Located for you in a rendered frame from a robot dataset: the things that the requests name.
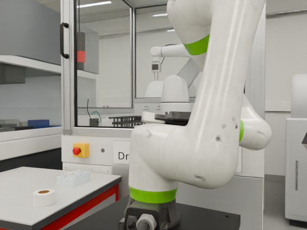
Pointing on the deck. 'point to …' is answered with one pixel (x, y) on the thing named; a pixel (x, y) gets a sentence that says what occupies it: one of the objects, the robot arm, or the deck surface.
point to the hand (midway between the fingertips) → (153, 118)
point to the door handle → (62, 39)
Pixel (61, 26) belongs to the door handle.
